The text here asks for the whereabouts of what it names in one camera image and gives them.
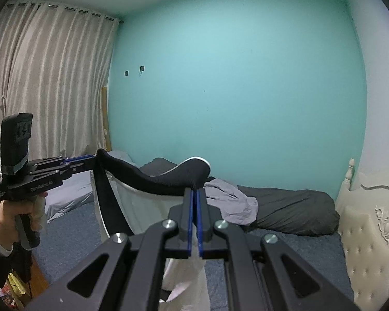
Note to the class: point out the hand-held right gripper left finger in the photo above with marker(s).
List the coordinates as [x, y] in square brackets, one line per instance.
[190, 220]

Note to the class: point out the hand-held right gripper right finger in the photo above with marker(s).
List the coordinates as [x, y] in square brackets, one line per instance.
[200, 220]

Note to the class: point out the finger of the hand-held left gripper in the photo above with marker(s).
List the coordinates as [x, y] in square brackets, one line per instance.
[81, 166]
[79, 158]

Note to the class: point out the white polo shirt black trim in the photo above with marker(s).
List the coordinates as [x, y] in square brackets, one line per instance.
[139, 201]

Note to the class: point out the person's left hand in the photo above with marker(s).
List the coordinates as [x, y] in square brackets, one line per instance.
[5, 226]

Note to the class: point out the light grey quilt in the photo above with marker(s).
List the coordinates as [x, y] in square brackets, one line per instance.
[71, 191]

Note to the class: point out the light grey garment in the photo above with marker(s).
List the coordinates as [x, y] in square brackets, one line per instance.
[233, 204]

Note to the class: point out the beige striped curtain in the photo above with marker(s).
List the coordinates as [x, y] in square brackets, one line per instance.
[52, 87]

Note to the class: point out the bed with blue sheet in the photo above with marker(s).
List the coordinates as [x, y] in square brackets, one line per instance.
[278, 249]

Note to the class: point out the dark grey long pillow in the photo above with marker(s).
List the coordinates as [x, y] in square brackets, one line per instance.
[295, 210]

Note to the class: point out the cream tufted headboard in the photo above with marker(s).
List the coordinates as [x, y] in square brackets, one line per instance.
[366, 233]

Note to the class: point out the wooden window frame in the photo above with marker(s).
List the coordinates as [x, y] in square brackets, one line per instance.
[106, 120]

